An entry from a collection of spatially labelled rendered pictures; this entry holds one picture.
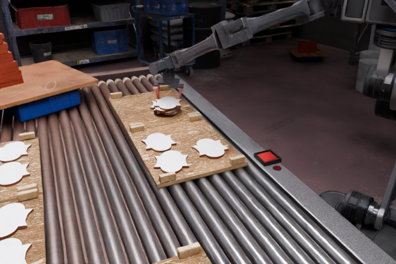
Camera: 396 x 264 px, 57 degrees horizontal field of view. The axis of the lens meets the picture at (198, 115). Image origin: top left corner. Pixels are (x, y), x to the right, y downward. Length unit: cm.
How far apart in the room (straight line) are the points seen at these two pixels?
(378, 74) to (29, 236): 138
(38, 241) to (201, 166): 58
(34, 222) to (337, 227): 88
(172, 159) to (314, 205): 51
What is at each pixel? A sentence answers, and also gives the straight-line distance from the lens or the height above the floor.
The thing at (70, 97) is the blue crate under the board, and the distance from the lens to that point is 190.
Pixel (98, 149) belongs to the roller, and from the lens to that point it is 150.
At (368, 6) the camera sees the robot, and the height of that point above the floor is 144.
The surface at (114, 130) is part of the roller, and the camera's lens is 164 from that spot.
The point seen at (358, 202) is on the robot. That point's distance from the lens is 219.
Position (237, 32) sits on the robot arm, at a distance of 127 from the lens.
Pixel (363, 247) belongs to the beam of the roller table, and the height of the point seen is 92.
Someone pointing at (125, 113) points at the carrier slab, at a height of 94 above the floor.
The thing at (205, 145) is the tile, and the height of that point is 95.
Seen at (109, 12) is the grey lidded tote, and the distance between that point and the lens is 567.
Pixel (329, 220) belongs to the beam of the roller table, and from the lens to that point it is 119.
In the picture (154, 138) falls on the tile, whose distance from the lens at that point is 148.
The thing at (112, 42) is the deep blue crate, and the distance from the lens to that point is 577.
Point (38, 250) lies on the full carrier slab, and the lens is 109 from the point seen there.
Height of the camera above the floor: 166
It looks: 25 degrees down
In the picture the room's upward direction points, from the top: straight up
